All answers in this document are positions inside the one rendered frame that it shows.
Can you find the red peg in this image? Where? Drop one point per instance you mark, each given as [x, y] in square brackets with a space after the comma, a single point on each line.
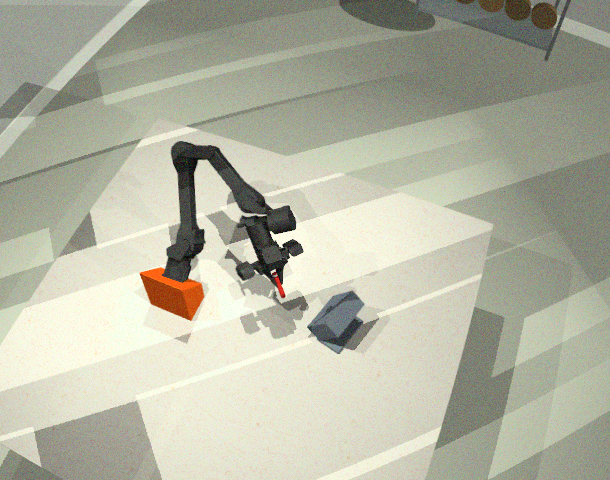
[279, 286]

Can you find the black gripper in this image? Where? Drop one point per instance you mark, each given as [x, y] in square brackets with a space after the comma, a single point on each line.
[246, 271]

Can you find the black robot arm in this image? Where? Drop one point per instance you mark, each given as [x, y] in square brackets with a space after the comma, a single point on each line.
[190, 238]

